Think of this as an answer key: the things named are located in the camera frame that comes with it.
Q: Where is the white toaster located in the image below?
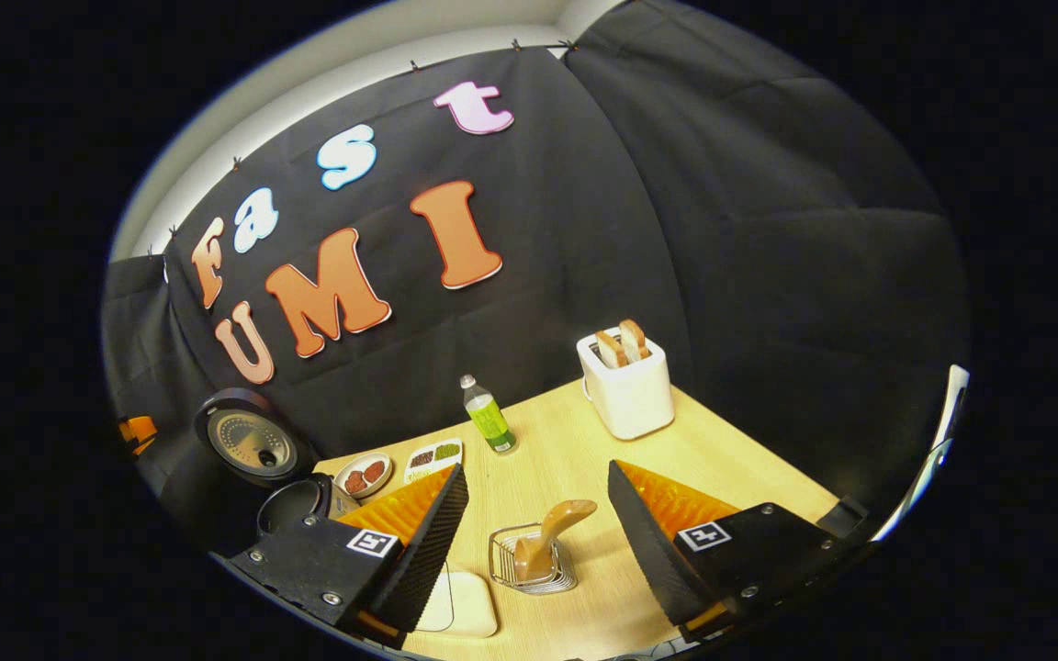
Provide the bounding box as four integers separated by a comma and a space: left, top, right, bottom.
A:
575, 326, 675, 442

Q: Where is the wooden spoon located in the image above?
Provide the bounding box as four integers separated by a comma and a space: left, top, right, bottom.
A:
513, 499, 599, 581

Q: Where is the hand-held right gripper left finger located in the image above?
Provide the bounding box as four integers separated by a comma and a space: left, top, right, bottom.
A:
226, 462, 472, 651

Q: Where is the dark lidded rice cooker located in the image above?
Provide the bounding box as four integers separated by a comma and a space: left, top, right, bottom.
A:
194, 387, 362, 543

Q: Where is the white divided grain dish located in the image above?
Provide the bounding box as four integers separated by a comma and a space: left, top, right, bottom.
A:
403, 438, 464, 485

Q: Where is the black table clamp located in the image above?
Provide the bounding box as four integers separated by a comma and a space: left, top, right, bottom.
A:
818, 496, 872, 538

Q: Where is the metal wire chopstick holder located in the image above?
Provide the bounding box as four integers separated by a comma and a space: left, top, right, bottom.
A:
489, 523, 579, 596

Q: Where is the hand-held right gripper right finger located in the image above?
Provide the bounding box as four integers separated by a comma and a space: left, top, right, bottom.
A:
607, 459, 861, 644

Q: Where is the black backdrop cloth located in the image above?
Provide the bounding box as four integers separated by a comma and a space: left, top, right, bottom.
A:
102, 0, 971, 552

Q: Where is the green label drink bottle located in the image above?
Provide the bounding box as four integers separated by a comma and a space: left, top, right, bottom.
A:
458, 374, 519, 455

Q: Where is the round plate of red beans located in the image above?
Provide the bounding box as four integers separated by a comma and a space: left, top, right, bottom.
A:
334, 452, 394, 499

